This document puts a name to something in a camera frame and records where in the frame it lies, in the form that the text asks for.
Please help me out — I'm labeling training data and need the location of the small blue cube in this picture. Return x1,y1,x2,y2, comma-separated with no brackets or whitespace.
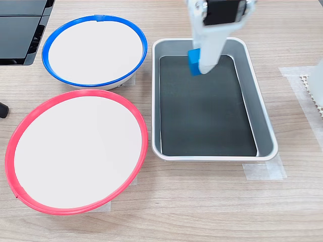
187,48,203,77

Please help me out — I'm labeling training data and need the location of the black tray mat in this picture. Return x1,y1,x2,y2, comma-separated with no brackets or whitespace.
158,54,258,157

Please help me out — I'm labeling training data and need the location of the steel tray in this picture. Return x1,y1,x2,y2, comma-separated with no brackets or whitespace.
151,37,279,162

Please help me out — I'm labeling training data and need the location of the blue-rimmed white plate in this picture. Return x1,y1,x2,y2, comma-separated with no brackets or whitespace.
41,14,148,91

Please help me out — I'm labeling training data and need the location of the translucent tape strip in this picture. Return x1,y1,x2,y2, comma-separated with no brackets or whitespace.
242,154,288,181

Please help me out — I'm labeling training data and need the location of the red-rimmed white plate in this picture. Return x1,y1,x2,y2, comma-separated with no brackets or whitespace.
4,88,149,216

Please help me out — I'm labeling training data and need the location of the small black object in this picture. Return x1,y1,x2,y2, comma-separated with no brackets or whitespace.
0,101,10,119

